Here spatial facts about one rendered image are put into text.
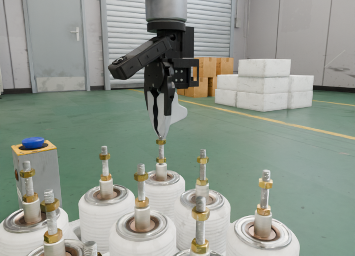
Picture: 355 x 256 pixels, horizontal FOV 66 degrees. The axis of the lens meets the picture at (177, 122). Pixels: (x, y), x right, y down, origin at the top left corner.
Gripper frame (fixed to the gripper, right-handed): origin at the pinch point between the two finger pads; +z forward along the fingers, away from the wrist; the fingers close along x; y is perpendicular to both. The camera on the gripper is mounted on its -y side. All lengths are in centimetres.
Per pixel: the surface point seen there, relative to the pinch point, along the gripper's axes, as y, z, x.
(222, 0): 437, -163, 465
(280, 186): 65, 35, 17
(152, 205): -3.1, 13.4, -2.8
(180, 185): 2.6, 10.3, -4.1
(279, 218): 45, 35, 3
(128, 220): -11.4, 9.6, -10.9
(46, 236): -22.5, 6.0, -14.4
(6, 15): 2, -96, 504
